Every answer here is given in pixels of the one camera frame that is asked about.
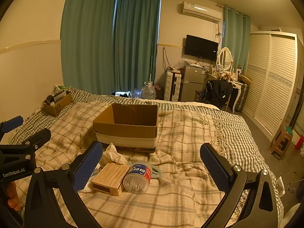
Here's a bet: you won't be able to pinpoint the beige plaid blanket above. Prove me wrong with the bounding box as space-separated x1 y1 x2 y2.
9 100 240 228

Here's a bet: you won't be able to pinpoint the grey small refrigerator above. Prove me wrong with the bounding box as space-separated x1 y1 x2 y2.
179 65 207 102

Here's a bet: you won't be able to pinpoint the oval white vanity mirror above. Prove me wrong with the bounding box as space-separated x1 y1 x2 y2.
217 47 232 72

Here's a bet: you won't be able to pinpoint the wide teal curtain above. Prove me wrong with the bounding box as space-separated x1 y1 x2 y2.
60 0 117 96

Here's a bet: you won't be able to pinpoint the floral bag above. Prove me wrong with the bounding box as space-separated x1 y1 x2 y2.
152 84 165 100

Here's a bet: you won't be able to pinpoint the small cardboard box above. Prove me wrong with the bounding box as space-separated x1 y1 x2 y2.
43 91 74 117

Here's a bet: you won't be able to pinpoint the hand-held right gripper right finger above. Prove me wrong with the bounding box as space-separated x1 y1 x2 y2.
200 143 278 228

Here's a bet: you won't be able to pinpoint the narrow teal curtain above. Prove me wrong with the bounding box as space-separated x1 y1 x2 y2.
223 5 251 73

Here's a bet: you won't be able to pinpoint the white louvered wardrobe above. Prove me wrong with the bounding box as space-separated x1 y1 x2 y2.
241 31 298 142

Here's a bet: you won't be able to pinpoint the black wall television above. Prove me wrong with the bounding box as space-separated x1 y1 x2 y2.
184 35 219 62

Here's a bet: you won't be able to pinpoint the hanging wall cables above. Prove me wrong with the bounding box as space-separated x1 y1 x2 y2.
162 47 172 70

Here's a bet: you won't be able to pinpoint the clear jar with red label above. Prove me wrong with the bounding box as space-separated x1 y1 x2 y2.
123 161 152 194

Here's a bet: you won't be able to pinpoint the person's left hand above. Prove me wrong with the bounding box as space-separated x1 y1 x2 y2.
7 182 21 211

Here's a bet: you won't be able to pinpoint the mop pole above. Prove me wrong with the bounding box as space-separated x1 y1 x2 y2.
150 42 156 93

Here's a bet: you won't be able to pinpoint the bed with green checked sheet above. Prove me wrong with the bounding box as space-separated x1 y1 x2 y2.
8 87 285 228

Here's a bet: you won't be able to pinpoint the white ribbed suitcase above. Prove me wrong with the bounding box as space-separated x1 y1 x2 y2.
163 71 182 102

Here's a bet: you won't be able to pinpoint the white dressing table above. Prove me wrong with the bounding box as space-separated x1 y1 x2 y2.
207 72 245 113

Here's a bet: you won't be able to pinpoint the white tissue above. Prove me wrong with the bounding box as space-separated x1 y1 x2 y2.
98 143 129 167

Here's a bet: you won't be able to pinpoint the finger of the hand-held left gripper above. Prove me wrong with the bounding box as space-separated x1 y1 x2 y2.
0 128 51 162
0 116 24 138

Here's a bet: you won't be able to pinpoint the dark brown suitcase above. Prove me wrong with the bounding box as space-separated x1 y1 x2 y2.
234 82 251 113

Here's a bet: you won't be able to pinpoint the green and white carton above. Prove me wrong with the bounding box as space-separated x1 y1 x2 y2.
53 84 68 96

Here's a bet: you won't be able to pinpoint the brown plastic stool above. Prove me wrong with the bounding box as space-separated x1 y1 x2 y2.
269 126 295 161

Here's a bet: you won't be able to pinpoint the black jacket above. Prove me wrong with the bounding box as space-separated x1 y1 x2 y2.
196 79 233 108

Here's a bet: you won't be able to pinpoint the white air conditioner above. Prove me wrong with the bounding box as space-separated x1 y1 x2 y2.
182 1 222 24

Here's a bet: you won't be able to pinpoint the blond fluffy item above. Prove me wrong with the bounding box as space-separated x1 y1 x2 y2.
218 72 234 84

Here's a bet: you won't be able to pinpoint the teal window curtain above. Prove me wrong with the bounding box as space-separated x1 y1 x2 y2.
113 0 161 95

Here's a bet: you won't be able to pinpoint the large cardboard box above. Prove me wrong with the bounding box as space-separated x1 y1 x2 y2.
93 103 158 152

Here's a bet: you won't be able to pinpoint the large clear water jug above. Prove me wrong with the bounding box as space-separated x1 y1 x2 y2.
141 82 157 100

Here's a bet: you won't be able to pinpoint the clear plastic bag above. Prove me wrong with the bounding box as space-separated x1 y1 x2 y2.
174 57 188 70

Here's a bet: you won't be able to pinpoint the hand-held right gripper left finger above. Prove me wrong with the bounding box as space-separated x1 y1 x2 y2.
24 141 104 228

